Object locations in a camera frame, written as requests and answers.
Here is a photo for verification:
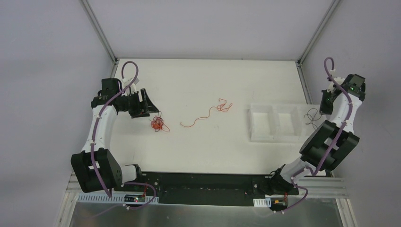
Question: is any long red wire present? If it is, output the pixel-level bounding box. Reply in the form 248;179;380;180
180;98;234;129

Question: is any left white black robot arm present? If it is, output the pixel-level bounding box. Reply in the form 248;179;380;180
70;78;159;193

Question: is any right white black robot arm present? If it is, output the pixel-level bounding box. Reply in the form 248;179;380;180
266;74;366;195

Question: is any clear plastic compartment tray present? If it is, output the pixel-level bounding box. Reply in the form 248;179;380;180
249;103;326;144

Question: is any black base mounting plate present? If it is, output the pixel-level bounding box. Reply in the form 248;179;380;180
119;171;299;208

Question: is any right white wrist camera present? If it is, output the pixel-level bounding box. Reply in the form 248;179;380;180
326;76;345;92

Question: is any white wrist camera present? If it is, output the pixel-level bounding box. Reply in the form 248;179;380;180
122;78;139;96
326;76;345;92

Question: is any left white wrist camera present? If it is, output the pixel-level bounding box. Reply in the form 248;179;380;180
122;78;139;96

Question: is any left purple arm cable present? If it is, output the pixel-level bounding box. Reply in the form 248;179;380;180
89;61;157;210

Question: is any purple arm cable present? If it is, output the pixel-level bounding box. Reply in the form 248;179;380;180
269;57;355;215
89;61;157;210

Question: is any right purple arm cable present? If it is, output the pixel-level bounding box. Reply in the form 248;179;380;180
269;57;355;215

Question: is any aluminium frame rail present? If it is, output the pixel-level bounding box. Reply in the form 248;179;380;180
298;177;349;199

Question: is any left white slotted cable duct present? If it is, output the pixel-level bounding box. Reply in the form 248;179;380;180
77;192;159;205

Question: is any white slotted cable duct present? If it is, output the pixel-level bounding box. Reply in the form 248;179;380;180
77;192;159;205
253;198;271;208

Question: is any right white slotted cable duct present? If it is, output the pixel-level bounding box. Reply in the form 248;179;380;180
253;198;271;208

